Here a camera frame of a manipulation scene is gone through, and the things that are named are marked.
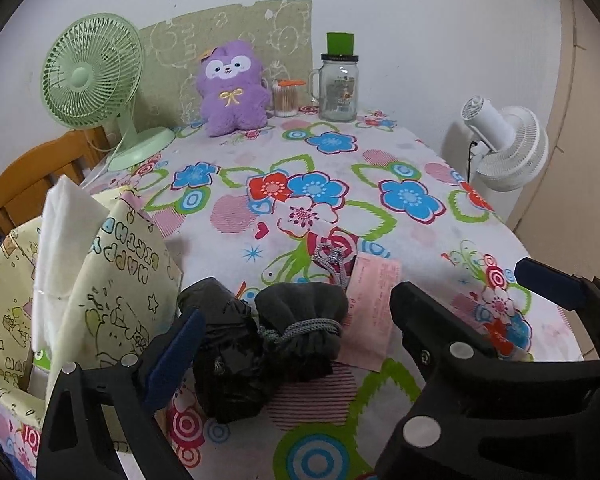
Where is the cotton swab jar orange lid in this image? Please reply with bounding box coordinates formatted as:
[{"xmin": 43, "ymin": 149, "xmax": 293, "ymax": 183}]
[{"xmin": 271, "ymin": 79, "xmax": 301, "ymax": 119}]

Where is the floral tablecloth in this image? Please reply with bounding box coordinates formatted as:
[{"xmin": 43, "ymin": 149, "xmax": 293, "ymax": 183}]
[{"xmin": 0, "ymin": 107, "xmax": 586, "ymax": 480}]

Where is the green desk fan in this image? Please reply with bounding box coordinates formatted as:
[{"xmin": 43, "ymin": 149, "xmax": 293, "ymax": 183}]
[{"xmin": 41, "ymin": 14, "xmax": 176, "ymax": 173}]

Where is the beige wooden door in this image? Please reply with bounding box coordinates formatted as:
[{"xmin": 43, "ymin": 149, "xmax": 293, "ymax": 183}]
[{"xmin": 510, "ymin": 0, "xmax": 600, "ymax": 361}]

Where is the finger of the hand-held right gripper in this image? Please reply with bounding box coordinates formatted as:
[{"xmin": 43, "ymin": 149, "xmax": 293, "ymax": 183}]
[
  {"xmin": 514, "ymin": 257, "xmax": 600, "ymax": 361},
  {"xmin": 375, "ymin": 282, "xmax": 461, "ymax": 480}
]

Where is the yellow cartoon paper box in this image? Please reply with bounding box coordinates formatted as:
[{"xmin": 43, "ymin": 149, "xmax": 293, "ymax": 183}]
[{"xmin": 0, "ymin": 185, "xmax": 183, "ymax": 411}]

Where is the black fan cable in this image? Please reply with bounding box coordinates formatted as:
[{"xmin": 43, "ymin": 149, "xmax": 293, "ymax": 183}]
[{"xmin": 467, "ymin": 139, "xmax": 482, "ymax": 182}]

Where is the olive cartoon wall sheet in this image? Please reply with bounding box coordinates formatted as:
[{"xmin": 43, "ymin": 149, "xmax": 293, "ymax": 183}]
[{"xmin": 139, "ymin": 0, "xmax": 313, "ymax": 128}]

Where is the white standing fan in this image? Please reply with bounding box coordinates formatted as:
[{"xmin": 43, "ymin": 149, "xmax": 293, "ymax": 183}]
[{"xmin": 460, "ymin": 95, "xmax": 550, "ymax": 192}]

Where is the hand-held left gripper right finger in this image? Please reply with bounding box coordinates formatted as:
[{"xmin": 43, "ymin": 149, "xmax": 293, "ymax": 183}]
[{"xmin": 430, "ymin": 300, "xmax": 600, "ymax": 480}]

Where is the pink paper slip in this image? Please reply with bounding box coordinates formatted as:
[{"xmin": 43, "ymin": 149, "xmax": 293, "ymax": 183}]
[{"xmin": 337, "ymin": 255, "xmax": 402, "ymax": 372}]

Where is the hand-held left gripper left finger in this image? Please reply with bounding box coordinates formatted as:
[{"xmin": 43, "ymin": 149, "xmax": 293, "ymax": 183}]
[{"xmin": 37, "ymin": 307, "xmax": 206, "ymax": 480}]

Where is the purple plush toy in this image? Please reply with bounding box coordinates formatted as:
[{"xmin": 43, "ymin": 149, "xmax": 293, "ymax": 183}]
[{"xmin": 196, "ymin": 40, "xmax": 273, "ymax": 138}]

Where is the glass jar mug green lid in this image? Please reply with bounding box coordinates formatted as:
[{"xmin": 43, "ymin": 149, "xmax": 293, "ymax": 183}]
[{"xmin": 307, "ymin": 31, "xmax": 359, "ymax": 122}]

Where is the grey drawstring pouch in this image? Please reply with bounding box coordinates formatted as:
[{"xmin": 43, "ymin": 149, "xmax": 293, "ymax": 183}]
[{"xmin": 255, "ymin": 245, "xmax": 357, "ymax": 384}]

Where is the white fan cable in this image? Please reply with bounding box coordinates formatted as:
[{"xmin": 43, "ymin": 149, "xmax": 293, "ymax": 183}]
[{"xmin": 82, "ymin": 130, "xmax": 126, "ymax": 183}]

